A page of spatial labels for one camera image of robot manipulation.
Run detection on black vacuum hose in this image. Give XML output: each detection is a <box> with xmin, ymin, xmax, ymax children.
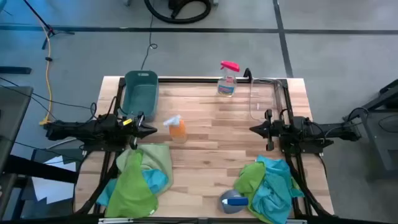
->
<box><xmin>143</xmin><ymin>0</ymin><xmax>212</xmax><ymax>25</ymax></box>

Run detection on orange bottle white trigger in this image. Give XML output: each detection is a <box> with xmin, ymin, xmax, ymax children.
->
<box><xmin>163</xmin><ymin>114</ymin><xmax>188</xmax><ymax>144</ymax></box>

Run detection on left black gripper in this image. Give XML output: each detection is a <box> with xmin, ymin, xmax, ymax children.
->
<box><xmin>123</xmin><ymin>112</ymin><xmax>158</xmax><ymax>151</ymax></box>

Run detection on pale green microfiber towel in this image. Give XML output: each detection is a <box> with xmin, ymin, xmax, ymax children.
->
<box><xmin>116</xmin><ymin>143</ymin><xmax>174</xmax><ymax>195</ymax></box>

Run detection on Windex bottle red trigger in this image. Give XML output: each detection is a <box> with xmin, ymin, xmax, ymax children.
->
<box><xmin>216</xmin><ymin>60</ymin><xmax>241</xmax><ymax>98</ymax></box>

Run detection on gray desk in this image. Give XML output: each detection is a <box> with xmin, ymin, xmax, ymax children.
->
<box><xmin>0</xmin><ymin>85</ymin><xmax>34</xmax><ymax>175</ymax></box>

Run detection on white paper sheets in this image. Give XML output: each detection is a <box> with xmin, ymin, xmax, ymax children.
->
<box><xmin>30</xmin><ymin>155</ymin><xmax>82</xmax><ymax>205</ymax></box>

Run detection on black aluminium table frame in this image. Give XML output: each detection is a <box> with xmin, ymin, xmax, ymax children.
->
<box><xmin>73</xmin><ymin>76</ymin><xmax>335</xmax><ymax>224</ymax></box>

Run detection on dark green plastic basket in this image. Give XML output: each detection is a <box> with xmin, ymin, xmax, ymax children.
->
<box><xmin>121</xmin><ymin>70</ymin><xmax>160</xmax><ymax>123</ymax></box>

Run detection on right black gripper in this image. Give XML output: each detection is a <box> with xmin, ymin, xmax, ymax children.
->
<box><xmin>249</xmin><ymin>109</ymin><xmax>284</xmax><ymax>152</ymax></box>

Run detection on bright green microfiber towel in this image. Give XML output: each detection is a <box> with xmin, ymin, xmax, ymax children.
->
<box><xmin>104</xmin><ymin>148</ymin><xmax>159</xmax><ymax>218</ymax></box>

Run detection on clear plastic basket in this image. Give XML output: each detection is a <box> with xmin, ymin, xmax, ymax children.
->
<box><xmin>248</xmin><ymin>77</ymin><xmax>284</xmax><ymax>122</ymax></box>

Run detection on thin black floor cable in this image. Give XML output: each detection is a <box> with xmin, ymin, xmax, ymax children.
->
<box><xmin>141</xmin><ymin>12</ymin><xmax>159</xmax><ymax>71</ymax></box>

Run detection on black tripod stand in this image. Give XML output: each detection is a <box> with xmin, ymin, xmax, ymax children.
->
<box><xmin>22</xmin><ymin>0</ymin><xmax>75</xmax><ymax>50</ymax></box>

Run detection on yellow extension cable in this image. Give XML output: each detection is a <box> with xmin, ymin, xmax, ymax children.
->
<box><xmin>39</xmin><ymin>18</ymin><xmax>54</xmax><ymax>127</ymax></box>

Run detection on gray metal stand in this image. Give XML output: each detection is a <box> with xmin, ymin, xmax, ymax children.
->
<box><xmin>343</xmin><ymin>79</ymin><xmax>398</xmax><ymax>181</ymax></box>

